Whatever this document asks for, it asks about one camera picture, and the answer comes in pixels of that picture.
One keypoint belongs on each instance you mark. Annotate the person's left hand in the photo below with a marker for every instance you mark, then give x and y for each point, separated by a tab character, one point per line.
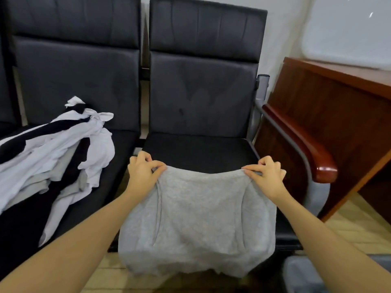
143	175

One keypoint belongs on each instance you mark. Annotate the person's right hand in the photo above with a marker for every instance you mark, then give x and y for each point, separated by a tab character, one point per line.
267	177

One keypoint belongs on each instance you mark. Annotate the grey t-shirt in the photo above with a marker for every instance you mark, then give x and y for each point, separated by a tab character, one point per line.
201	222

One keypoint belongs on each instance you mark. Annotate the pile of clothes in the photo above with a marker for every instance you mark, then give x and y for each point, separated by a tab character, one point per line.
43	161

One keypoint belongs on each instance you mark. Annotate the grey plastic storage bin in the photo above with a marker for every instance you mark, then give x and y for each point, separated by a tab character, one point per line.
330	274

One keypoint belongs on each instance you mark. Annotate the person's left forearm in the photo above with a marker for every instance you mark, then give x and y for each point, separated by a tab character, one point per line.
64	250

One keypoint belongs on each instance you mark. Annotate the person's right forearm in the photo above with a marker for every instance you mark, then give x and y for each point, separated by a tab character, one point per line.
336	244

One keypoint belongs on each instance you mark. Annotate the brown wooden bench armrest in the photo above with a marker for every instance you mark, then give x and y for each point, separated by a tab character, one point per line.
305	146

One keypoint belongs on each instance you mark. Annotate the brown wooden desk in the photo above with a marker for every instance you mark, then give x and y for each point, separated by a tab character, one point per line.
330	100

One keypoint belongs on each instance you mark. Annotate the black leather bench seat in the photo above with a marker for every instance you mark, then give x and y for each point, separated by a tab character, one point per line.
73	64
6	88
201	88

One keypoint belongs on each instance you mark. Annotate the white plastic tray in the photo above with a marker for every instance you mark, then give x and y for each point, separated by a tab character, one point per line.
348	30

